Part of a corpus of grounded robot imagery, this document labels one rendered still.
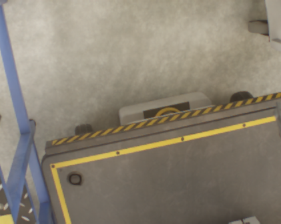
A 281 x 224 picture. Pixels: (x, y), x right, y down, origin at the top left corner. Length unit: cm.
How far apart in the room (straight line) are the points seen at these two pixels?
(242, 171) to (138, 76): 44
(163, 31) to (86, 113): 34
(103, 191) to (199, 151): 26
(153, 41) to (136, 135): 38
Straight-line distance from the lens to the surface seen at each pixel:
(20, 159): 115
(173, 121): 113
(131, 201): 120
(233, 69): 149
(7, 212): 89
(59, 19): 138
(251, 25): 142
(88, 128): 134
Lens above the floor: 138
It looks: 72 degrees down
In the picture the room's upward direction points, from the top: 154 degrees clockwise
